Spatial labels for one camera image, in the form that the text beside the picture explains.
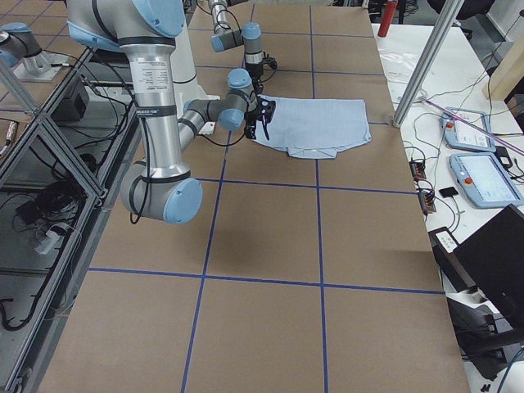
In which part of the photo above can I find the lower blue teach pendant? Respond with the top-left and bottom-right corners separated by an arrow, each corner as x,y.
449,152 -> 523,209

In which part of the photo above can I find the aluminium frame post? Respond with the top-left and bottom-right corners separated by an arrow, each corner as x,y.
391,0 -> 464,128

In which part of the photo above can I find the black cable on white table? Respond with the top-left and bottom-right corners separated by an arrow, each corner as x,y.
403,52 -> 524,230

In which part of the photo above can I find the black labelled box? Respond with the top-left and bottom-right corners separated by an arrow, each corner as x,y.
428,227 -> 477,291

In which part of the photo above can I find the brown paper table cover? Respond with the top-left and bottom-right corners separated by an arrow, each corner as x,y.
39,4 -> 469,392

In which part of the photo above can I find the clear plastic bag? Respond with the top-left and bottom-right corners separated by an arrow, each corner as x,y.
378,49 -> 419,84

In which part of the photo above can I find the light blue button-up shirt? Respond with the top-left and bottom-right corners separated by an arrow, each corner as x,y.
254,96 -> 372,160

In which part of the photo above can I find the blue teach pendant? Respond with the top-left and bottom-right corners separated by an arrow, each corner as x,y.
441,106 -> 495,153
449,152 -> 523,209

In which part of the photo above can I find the black monitor on stand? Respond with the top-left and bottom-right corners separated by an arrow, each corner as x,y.
448,205 -> 523,381

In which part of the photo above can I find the red cylinder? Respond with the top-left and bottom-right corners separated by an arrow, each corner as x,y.
377,0 -> 398,38

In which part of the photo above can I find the upper blue teach pendant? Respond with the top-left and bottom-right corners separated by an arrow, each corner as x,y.
441,106 -> 495,153

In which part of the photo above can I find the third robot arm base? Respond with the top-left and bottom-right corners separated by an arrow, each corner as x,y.
1,22 -> 60,82

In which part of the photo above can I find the small black phone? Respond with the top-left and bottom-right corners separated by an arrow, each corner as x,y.
439,187 -> 459,198

